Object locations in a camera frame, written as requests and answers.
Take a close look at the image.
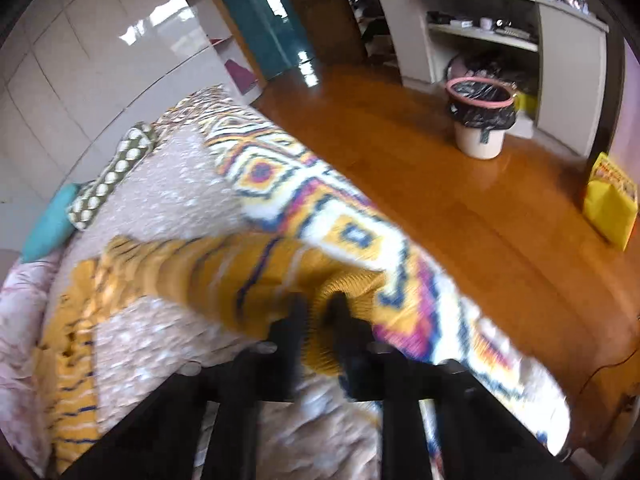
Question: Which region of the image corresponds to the beige dotted quilted bedspread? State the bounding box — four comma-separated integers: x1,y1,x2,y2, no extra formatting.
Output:
70,122,391,480

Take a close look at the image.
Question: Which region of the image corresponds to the green white-dotted pillow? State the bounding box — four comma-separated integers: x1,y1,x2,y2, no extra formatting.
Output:
67,121,157,232

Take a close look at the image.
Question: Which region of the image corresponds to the pink floral duvet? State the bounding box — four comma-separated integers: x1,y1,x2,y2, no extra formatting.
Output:
0,254,67,476

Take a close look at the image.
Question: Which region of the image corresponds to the shoe rack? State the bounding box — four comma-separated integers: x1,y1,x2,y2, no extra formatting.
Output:
332,0,402,67

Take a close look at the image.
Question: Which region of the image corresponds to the yellow bag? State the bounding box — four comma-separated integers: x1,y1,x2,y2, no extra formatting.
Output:
582,152,640,252

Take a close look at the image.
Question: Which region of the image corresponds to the yellow striped sweater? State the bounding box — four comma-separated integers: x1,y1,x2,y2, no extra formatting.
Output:
37,235,388,476

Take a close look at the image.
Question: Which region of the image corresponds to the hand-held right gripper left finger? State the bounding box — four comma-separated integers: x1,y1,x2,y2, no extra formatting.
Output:
60,296,309,480

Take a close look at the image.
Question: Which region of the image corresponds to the black floor cable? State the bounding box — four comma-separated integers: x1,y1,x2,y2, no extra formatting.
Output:
575,342,640,403

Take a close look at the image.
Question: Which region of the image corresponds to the white desk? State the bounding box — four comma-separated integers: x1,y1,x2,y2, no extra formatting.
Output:
372,0,611,159

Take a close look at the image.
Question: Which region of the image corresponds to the colourful geometric patterned blanket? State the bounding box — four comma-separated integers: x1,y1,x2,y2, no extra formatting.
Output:
155,85,572,457

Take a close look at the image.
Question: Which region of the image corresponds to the white glossy wardrobe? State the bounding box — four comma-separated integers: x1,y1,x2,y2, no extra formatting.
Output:
0,0,267,261

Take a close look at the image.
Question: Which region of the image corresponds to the brown wooden door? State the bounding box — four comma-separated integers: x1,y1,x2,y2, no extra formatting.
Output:
280,0,369,67

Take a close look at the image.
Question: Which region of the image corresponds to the teal pillow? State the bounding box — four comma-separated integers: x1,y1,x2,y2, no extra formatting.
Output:
20,182,83,264

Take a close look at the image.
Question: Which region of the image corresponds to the white pink-rimmed trash bin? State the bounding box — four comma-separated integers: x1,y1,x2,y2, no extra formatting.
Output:
446,77,517,160

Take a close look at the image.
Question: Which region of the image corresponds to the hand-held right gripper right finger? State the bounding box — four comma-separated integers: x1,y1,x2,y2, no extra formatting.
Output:
324,293,573,480

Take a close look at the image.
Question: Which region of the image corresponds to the teal door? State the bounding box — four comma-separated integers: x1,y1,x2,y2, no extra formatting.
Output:
200,0,321,80

